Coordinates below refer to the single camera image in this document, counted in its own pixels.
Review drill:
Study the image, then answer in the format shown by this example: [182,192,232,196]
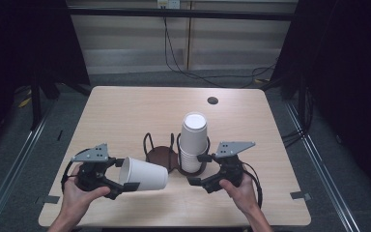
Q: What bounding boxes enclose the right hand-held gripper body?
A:
[214,140,257,189]

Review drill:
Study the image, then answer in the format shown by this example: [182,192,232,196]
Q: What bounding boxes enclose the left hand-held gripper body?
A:
[71,143,117,193]

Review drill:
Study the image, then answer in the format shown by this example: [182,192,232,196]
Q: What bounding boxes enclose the stack of white paper cups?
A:
[177,111,211,174]

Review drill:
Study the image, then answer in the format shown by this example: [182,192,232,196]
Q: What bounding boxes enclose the single white paper cup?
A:
[119,156,169,192]

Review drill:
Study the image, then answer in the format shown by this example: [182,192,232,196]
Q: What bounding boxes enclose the dark wire cup holder rack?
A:
[142,131,212,178]

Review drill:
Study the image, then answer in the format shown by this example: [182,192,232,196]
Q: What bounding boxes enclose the person's right hand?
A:
[218,174,261,216]

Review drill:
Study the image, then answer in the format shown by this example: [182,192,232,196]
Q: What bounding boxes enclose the person's left hand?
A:
[60,163,111,220]

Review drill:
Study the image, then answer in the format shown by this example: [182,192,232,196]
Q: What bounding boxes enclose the grey tape piece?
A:
[34,194,61,206]
[290,190,312,201]

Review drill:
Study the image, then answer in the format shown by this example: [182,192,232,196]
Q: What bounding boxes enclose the black metal stand leg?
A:
[29,76,43,131]

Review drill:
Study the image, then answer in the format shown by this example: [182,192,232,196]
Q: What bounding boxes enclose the yellow floor marker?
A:
[17,96,33,109]

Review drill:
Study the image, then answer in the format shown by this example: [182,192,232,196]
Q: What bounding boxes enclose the dark curtain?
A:
[0,0,92,160]
[271,0,371,197]

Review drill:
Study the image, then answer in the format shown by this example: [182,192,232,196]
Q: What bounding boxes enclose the black horizontal bar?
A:
[67,7,297,22]

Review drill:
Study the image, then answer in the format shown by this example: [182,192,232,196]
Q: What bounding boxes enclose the left hand-held gripper black cable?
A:
[60,148,92,194]

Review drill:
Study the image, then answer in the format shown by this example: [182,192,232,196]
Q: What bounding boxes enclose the hand-held gripper black cable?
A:
[241,160,264,210]
[60,148,92,194]

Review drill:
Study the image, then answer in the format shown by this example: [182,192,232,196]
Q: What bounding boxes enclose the right hand-held gripper black cable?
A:
[241,160,264,210]

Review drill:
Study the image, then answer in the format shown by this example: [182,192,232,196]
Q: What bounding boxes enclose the bundle of black floor cables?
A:
[280,86,314,150]

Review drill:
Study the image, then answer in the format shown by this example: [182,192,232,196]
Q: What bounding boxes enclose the metal floor rail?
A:
[0,104,55,232]
[284,101,363,232]

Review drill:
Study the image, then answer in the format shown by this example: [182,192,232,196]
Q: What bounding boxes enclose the black hanging wall cable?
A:
[162,8,278,89]

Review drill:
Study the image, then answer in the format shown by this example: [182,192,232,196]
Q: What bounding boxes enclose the vertical wooden wall strip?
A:
[186,1,195,72]

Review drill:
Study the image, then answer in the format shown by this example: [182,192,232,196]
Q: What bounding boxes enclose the white wall socket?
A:
[157,0,182,10]

